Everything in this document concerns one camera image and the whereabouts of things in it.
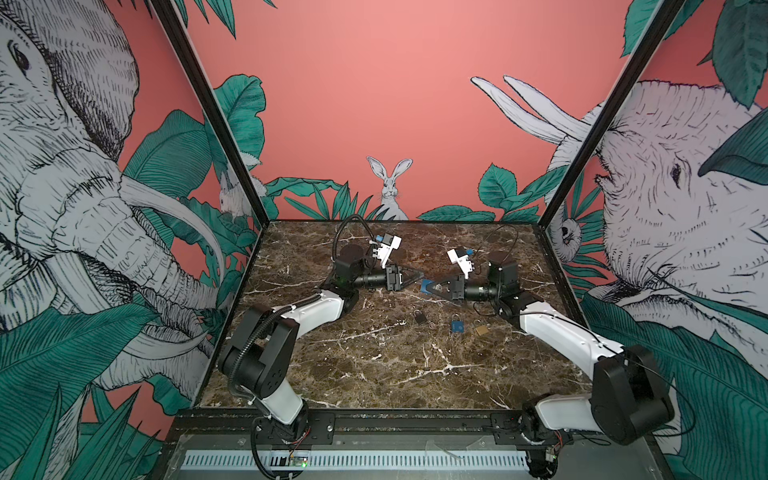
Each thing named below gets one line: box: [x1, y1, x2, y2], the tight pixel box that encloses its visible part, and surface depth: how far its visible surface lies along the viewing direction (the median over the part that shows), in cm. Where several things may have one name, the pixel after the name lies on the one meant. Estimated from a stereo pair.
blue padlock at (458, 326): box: [452, 320, 465, 333], surface depth 94 cm
